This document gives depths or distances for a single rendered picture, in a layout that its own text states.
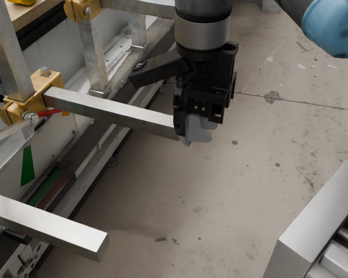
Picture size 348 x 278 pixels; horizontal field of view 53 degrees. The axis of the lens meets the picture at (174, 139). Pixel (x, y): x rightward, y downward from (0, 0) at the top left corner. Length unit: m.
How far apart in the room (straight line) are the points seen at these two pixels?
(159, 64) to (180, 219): 1.05
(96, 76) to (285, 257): 0.70
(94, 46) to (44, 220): 0.48
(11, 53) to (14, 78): 0.04
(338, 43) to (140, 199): 1.32
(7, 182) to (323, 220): 0.55
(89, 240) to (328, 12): 0.38
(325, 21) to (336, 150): 1.62
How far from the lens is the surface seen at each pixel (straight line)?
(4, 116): 0.72
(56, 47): 1.12
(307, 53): 2.68
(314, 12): 0.36
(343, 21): 0.35
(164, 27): 1.28
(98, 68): 0.90
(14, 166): 0.72
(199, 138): 0.60
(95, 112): 0.67
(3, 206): 0.56
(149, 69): 0.55
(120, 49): 1.33
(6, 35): 0.65
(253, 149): 1.82
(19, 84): 0.69
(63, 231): 0.51
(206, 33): 0.47
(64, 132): 0.82
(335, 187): 0.38
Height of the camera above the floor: 1.27
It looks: 44 degrees down
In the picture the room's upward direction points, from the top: straight up
